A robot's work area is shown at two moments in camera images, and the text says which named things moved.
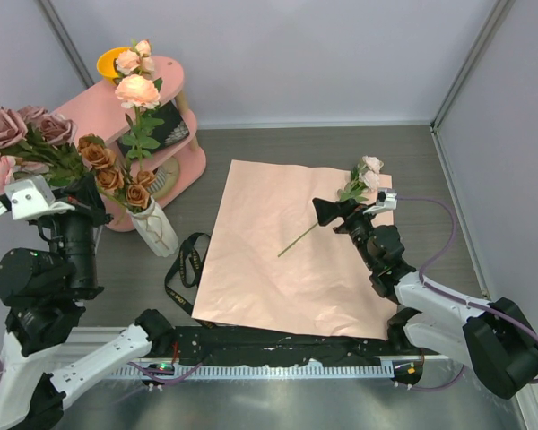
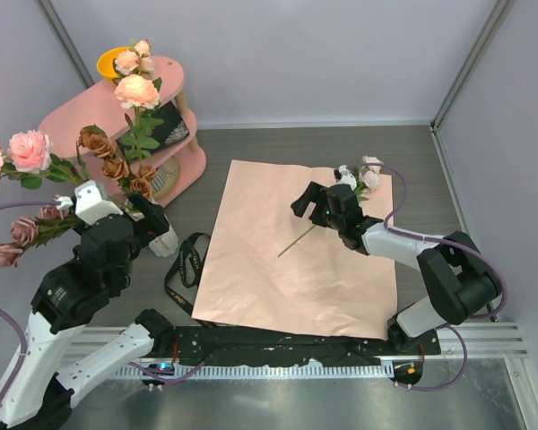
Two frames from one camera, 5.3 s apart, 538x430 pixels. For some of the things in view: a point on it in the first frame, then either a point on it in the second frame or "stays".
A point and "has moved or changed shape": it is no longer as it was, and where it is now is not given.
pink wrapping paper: [268, 262] stays
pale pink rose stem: [364, 178] stays
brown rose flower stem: [135, 193] has moved or changed shape
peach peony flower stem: [137, 89] stays
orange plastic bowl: [105, 64] stays
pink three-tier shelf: [143, 141] stays
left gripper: [86, 192] to [152, 225]
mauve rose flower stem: [35, 135] to [49, 223]
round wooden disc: [172, 171] stays
